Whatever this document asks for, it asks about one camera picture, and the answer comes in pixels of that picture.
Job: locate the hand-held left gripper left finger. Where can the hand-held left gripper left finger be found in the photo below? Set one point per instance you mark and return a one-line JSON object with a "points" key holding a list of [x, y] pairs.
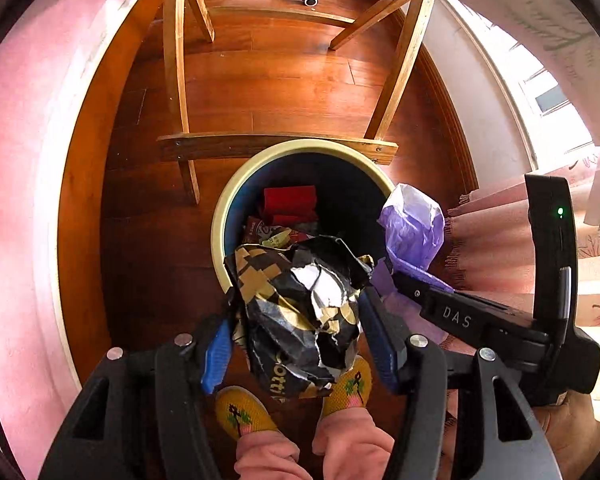
{"points": [[219, 355]]}

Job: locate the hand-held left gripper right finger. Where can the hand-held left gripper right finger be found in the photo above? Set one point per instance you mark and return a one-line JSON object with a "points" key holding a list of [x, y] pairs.
{"points": [[380, 340]]}

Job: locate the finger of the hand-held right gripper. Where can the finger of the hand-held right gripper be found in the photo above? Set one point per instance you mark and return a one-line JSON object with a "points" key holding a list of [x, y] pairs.
{"points": [[455, 315]]}

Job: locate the black and gold paper bag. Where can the black and gold paper bag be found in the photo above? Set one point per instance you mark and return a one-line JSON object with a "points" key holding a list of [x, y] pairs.
{"points": [[290, 320]]}

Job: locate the purple plastic bag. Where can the purple plastic bag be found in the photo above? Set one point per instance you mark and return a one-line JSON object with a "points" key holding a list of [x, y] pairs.
{"points": [[412, 225]]}

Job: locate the blue bin with cream rim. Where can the blue bin with cream rim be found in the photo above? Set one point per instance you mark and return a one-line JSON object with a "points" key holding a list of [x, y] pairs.
{"points": [[240, 180]]}

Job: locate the person's right hand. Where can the person's right hand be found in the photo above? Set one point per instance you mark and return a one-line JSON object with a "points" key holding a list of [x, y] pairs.
{"points": [[572, 430]]}

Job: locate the yellow embroidered slipper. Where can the yellow embroidered slipper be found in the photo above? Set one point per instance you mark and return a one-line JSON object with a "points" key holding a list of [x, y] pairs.
{"points": [[352, 387], [242, 412]]}

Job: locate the pink fringed blanket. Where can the pink fringed blanket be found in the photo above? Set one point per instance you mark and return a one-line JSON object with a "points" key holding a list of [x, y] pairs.
{"points": [[490, 255]]}

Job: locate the pink fleece pants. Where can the pink fleece pants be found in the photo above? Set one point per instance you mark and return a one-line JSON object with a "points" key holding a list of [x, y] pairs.
{"points": [[350, 445]]}

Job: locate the brown printed packet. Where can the brown printed packet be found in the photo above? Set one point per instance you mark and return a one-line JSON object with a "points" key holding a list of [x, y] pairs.
{"points": [[260, 232]]}

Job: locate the red box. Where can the red box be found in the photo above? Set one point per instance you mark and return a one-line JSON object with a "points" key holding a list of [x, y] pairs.
{"points": [[290, 202]]}

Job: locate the window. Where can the window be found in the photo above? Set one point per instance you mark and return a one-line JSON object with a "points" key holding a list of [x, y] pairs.
{"points": [[545, 95]]}

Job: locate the white plant-print tablecloth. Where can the white plant-print tablecloth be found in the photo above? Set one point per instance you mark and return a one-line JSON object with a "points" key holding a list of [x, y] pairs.
{"points": [[570, 25]]}

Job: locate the wooden table frame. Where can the wooden table frame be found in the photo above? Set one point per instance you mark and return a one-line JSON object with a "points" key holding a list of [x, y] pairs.
{"points": [[275, 144]]}

